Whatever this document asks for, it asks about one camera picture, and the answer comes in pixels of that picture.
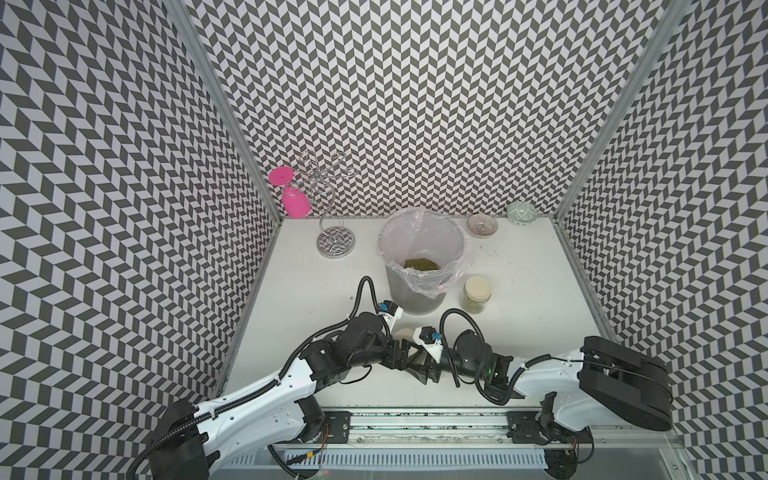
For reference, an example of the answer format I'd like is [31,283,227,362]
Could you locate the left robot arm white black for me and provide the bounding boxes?
[126,301,403,479]

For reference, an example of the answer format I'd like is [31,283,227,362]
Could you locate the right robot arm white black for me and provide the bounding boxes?
[395,327,673,445]

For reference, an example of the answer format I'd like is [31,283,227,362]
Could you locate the mung beans in bin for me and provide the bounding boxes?
[403,258,440,272]

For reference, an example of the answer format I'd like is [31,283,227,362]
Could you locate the grey mesh trash bin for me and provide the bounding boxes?
[386,266,447,315]

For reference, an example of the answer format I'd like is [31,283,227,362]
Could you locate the cream lid of far jar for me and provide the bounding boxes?
[463,276,492,303]

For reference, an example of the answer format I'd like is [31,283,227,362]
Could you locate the clear plastic bin liner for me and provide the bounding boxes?
[377,207,473,292]

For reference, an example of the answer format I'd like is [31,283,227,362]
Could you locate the pinkish small bowl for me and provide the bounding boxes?
[467,213,498,238]

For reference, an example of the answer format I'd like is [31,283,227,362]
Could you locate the green patterned small bowl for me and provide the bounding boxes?
[506,200,538,226]

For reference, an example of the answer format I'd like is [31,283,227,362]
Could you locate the pink wine glass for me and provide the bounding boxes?
[268,166,312,219]

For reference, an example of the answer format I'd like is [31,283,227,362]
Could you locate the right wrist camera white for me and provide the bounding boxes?
[412,326,443,363]

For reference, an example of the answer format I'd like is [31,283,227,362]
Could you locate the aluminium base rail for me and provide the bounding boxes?
[209,407,703,480]

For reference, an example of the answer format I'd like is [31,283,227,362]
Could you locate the chrome wire glass rack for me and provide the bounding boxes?
[299,150,359,260]

